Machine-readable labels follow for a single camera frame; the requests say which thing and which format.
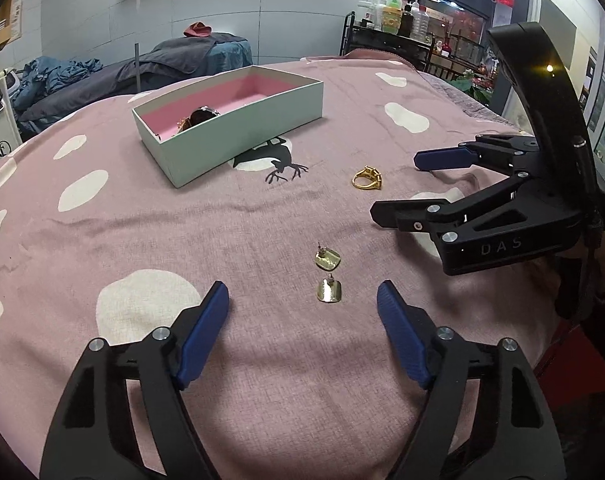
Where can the red cloth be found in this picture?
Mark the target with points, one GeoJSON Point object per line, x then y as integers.
{"type": "Point", "coordinates": [198, 30]}

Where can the person's right forearm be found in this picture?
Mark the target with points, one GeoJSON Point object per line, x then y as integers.
{"type": "Point", "coordinates": [572, 360]}

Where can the potted green plant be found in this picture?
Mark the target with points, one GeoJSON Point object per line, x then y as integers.
{"type": "Point", "coordinates": [470, 85]}

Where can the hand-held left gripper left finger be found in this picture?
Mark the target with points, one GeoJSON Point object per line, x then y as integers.
{"type": "Point", "coordinates": [202, 335]}

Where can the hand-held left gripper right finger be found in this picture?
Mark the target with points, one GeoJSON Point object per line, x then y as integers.
{"type": "Point", "coordinates": [402, 335]}

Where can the wall poster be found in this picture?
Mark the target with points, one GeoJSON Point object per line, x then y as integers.
{"type": "Point", "coordinates": [17, 12]}

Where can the pink dotted blanket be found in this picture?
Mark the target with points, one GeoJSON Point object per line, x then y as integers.
{"type": "Point", "coordinates": [232, 240]}

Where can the group of bottles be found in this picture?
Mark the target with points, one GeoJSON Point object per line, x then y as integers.
{"type": "Point", "coordinates": [392, 15]}

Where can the green jewelry box pink lining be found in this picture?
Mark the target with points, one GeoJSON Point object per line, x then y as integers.
{"type": "Point", "coordinates": [207, 150]}

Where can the black metal cart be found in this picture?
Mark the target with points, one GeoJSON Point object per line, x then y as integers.
{"type": "Point", "coordinates": [362, 35]}

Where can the gold square earring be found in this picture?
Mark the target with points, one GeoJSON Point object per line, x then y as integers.
{"type": "Point", "coordinates": [330, 292]}
{"type": "Point", "coordinates": [328, 259]}

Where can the blue duvet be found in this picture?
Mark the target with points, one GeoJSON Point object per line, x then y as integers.
{"type": "Point", "coordinates": [57, 77]}

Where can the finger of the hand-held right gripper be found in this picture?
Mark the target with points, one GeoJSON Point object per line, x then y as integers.
{"type": "Point", "coordinates": [442, 158]}
{"type": "Point", "coordinates": [407, 212]}

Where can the dark grey massage bed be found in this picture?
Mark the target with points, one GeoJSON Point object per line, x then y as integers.
{"type": "Point", "coordinates": [182, 60]}

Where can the grey fringed blanket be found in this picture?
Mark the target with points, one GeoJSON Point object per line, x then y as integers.
{"type": "Point", "coordinates": [462, 95]}

